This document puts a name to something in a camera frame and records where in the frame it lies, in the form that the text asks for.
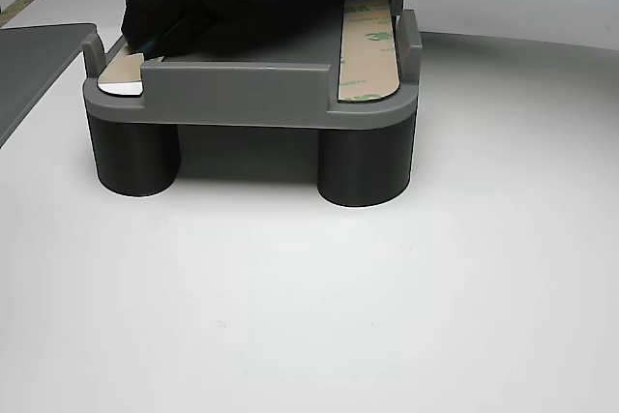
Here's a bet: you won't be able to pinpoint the beige printed protective film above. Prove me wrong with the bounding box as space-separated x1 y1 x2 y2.
99 40 163 85
334 0 402 103

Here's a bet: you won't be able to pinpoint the grey printed fixture black legs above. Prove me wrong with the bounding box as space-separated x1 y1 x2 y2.
82 0 425 208

